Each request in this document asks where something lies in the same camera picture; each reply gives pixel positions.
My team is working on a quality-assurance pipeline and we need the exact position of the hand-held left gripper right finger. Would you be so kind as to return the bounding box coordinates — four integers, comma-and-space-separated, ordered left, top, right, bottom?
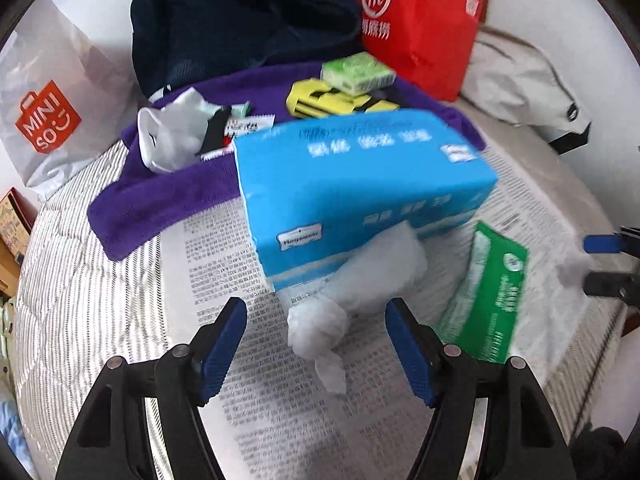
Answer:
384, 297, 576, 480

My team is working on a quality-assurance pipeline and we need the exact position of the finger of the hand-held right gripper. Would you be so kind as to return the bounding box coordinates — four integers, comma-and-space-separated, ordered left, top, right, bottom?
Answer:
581, 269, 640, 307
583, 227, 640, 256

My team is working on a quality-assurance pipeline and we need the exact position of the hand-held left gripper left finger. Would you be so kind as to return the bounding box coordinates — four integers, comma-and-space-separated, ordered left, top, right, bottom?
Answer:
55, 296, 249, 480

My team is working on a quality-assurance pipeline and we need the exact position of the dark green wrapper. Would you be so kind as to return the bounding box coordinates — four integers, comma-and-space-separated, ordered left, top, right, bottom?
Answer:
432, 220, 530, 365

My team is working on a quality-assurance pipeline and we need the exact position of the white tissue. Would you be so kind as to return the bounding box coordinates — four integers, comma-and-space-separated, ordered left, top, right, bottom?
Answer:
286, 223, 429, 395

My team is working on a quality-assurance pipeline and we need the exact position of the blue tissue pack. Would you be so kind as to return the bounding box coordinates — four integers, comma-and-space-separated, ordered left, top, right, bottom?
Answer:
233, 108, 499, 294

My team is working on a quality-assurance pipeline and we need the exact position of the black strap with metal rivet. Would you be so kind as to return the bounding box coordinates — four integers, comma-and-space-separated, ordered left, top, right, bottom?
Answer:
194, 107, 234, 157

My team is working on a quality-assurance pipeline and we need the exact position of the white sachet strawberry print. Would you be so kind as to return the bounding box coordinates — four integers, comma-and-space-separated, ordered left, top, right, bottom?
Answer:
200, 114, 276, 162

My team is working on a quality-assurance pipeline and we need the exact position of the white glove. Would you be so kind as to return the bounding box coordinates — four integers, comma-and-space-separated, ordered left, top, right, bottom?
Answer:
137, 87, 227, 175

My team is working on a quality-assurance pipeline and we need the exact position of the teal cloth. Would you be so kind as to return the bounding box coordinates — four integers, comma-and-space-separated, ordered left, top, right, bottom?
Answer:
219, 102, 252, 122

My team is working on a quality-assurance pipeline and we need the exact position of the small light green tissue pack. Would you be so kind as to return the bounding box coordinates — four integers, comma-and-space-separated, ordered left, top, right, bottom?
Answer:
320, 52, 397, 96

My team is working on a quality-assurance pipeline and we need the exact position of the person's dark sleeved forearm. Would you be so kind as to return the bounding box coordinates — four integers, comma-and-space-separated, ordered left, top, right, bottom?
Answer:
572, 425, 640, 480

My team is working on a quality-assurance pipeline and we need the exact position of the newspaper sheet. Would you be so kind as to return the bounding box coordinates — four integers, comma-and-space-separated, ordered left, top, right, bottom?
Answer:
159, 157, 603, 480

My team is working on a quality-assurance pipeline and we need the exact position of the purple towel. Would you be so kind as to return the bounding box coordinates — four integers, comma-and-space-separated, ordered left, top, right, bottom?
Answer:
87, 61, 487, 262

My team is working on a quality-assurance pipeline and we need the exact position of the beige bag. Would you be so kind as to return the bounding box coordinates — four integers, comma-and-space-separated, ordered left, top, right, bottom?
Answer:
459, 26, 594, 157

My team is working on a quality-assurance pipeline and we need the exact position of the light green bed sheet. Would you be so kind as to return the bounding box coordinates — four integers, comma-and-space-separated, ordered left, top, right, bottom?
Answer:
0, 297, 23, 366

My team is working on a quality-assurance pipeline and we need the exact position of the brown printed book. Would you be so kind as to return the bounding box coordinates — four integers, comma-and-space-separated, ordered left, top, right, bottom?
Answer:
0, 186, 37, 267

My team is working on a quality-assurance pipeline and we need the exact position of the red paper bag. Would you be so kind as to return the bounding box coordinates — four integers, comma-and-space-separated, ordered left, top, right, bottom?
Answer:
348, 0, 489, 103

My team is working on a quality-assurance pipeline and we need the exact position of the white shopping bag orange logo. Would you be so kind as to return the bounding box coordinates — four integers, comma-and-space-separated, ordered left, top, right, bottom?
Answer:
0, 0, 137, 204

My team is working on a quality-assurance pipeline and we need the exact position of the dark navy garment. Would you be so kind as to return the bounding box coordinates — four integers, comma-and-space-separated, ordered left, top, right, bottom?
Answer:
130, 0, 362, 102

